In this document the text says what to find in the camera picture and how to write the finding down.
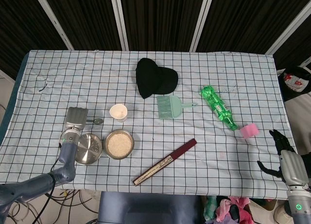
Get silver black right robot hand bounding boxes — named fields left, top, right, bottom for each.
left=257, top=129, right=311, bottom=186

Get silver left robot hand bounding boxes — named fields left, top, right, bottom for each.
left=63, top=106, right=88, bottom=132

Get metal spoon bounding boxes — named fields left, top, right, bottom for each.
left=85, top=117, right=103, bottom=125

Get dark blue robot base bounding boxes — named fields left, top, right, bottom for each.
left=98, top=191, right=202, bottom=224

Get white paper cup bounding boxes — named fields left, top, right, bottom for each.
left=109, top=103, right=128, bottom=123

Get metal bowl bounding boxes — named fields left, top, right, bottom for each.
left=104, top=129, right=135, bottom=159

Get white rice heap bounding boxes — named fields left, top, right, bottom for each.
left=107, top=133, right=133, bottom=156

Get mint green hand brush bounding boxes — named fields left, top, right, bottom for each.
left=156, top=95, right=199, bottom=120

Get shallow metal plate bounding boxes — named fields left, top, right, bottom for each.
left=74, top=133, right=103, bottom=165

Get pink foam block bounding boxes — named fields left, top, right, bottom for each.
left=240, top=122, right=259, bottom=139

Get white black-checked tablecloth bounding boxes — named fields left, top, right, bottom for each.
left=0, top=50, right=307, bottom=201

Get pile of colourful clothes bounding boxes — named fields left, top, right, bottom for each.
left=204, top=196, right=258, bottom=224

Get black bag with red print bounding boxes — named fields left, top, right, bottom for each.
left=276, top=66, right=311, bottom=103

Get black baseball cap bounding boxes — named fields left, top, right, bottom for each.
left=135, top=57, right=179, bottom=100

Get green plastic bottle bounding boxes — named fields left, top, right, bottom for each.
left=200, top=85, right=239, bottom=132

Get folded dark red fan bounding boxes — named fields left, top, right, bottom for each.
left=132, top=138, right=197, bottom=186

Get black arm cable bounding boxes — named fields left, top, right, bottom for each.
left=50, top=136, right=65, bottom=200

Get tangled floor cables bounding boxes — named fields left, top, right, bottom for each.
left=0, top=189, right=99, bottom=224

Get white frame post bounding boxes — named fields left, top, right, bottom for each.
left=36, top=0, right=74, bottom=51
left=188, top=0, right=216, bottom=52
left=266, top=0, right=311, bottom=56
left=109, top=0, right=129, bottom=51

